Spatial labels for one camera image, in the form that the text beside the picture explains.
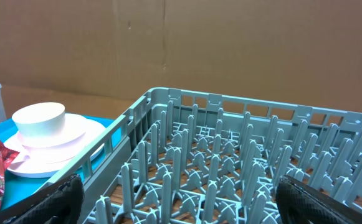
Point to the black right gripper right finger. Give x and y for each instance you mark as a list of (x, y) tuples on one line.
[(299, 203)]

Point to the pink plate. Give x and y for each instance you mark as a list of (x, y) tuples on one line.
[(41, 162)]

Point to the grey dishwasher rack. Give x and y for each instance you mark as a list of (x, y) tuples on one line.
[(180, 156)]

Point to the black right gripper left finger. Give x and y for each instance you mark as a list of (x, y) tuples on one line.
[(61, 202)]

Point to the teal serving tray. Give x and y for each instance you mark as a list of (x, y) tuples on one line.
[(18, 188)]

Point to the small pink saucer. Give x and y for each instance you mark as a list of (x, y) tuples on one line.
[(73, 129)]

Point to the pale green cup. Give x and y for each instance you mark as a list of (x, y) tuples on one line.
[(40, 120)]

